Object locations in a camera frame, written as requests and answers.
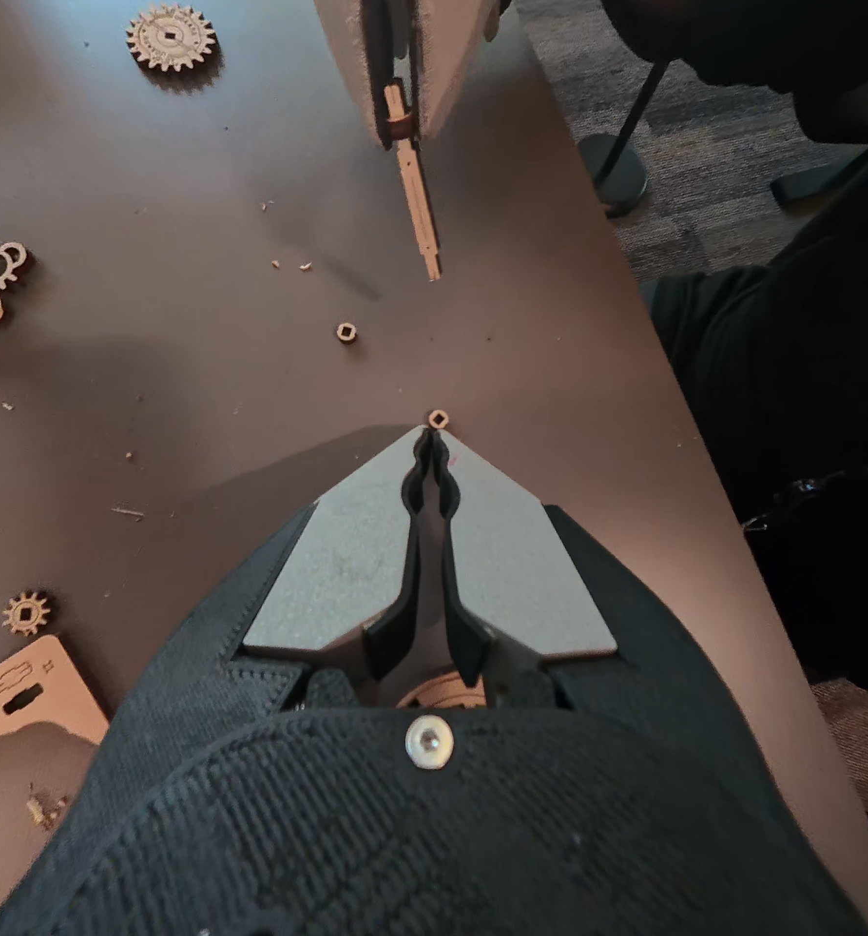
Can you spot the small wooden gear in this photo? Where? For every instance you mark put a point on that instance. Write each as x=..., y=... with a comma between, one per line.
x=26, y=613

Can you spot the large wooden gear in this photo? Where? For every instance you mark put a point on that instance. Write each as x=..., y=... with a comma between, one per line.
x=171, y=36

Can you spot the wood scrap bits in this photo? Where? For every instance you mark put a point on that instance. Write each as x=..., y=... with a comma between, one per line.
x=43, y=808

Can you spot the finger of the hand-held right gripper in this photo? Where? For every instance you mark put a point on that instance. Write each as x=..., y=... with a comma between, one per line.
x=452, y=44
x=346, y=36

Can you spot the wooden plate with round hole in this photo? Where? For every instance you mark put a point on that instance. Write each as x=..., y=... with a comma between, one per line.
x=441, y=691

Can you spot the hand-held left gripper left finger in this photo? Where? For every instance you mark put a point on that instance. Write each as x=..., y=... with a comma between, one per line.
x=339, y=570

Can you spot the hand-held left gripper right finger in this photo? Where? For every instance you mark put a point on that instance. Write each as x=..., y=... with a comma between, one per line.
x=521, y=578

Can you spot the person's black trousers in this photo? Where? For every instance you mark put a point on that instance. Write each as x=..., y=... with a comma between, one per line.
x=792, y=351

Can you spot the black chair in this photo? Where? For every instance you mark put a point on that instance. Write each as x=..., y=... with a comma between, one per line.
x=770, y=44

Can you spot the curved cutout wooden sheet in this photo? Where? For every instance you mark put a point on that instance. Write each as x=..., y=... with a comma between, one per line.
x=46, y=702

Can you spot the wooden axle stick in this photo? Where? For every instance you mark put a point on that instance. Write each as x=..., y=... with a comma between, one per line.
x=418, y=197

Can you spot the small square-hole wooden washer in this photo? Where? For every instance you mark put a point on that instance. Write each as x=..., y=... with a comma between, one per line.
x=346, y=333
x=439, y=417

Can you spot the black chair leg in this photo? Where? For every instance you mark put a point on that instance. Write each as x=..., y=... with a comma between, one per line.
x=817, y=183

